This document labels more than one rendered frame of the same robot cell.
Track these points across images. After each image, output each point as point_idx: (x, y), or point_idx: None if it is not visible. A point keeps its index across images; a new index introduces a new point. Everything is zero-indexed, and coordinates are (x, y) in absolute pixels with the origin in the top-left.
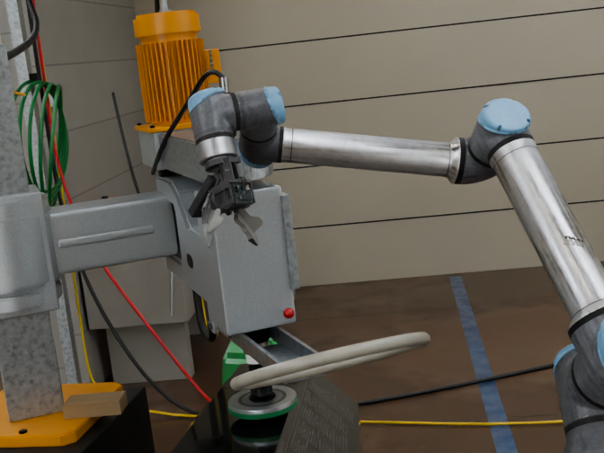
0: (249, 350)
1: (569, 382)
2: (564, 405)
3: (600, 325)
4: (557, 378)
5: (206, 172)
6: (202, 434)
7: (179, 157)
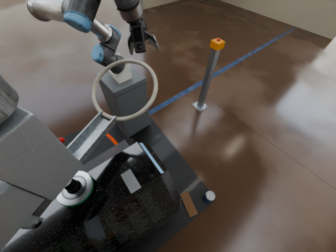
0: (85, 156)
1: (111, 52)
2: (111, 60)
3: (115, 29)
4: (105, 57)
5: (5, 104)
6: (107, 198)
7: None
